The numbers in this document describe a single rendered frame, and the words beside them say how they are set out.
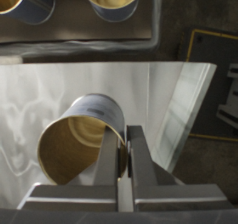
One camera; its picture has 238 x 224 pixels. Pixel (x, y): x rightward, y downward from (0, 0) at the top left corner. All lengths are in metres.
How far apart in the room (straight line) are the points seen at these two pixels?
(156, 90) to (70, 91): 0.15
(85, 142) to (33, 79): 0.16
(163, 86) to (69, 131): 0.17
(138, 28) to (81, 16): 0.09
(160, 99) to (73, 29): 0.18
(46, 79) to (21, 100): 0.06
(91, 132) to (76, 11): 0.17
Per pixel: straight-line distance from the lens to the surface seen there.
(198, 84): 0.24
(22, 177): 0.42
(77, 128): 0.21
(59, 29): 0.29
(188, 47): 1.12
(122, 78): 0.29
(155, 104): 0.31
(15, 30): 0.32
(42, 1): 0.26
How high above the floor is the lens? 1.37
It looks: 75 degrees down
